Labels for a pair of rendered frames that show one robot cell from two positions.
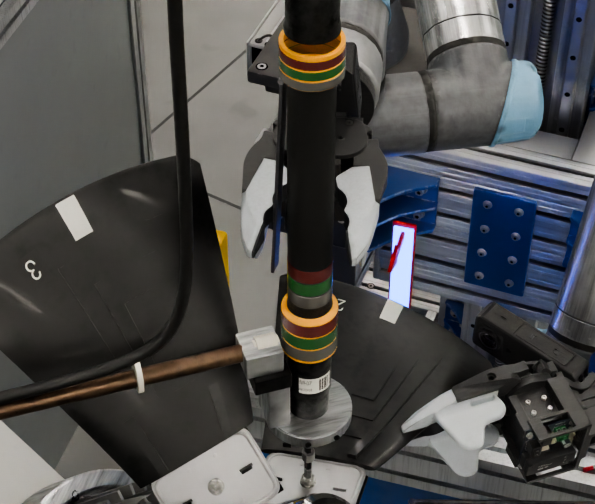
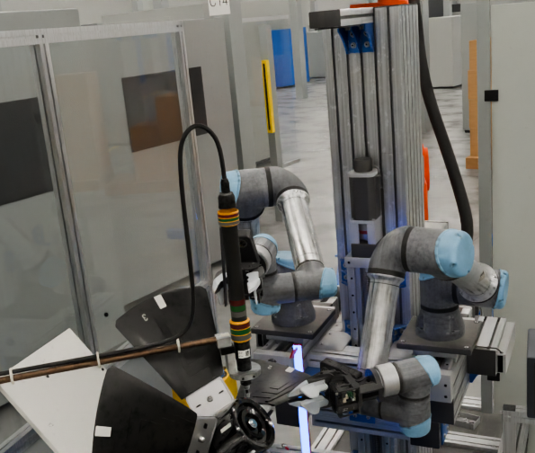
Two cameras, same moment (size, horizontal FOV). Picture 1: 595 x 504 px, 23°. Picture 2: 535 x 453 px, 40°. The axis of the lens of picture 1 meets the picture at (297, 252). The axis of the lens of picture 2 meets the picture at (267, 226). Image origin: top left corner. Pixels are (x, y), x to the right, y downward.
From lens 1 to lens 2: 0.72 m
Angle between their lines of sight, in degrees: 28
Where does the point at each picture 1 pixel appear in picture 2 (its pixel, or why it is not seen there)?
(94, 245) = (166, 310)
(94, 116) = not seen: hidden behind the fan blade
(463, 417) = (310, 388)
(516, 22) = (356, 303)
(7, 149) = (158, 381)
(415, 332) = (298, 375)
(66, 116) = not seen: hidden behind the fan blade
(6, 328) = (134, 336)
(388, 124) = (279, 287)
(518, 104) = (326, 279)
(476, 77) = (310, 270)
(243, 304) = not seen: outside the picture
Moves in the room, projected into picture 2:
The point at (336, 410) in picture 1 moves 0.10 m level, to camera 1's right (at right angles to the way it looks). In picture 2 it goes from (254, 368) to (300, 366)
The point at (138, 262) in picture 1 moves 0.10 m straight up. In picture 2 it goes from (182, 316) to (176, 274)
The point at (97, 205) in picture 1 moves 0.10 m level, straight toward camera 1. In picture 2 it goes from (168, 297) to (168, 315)
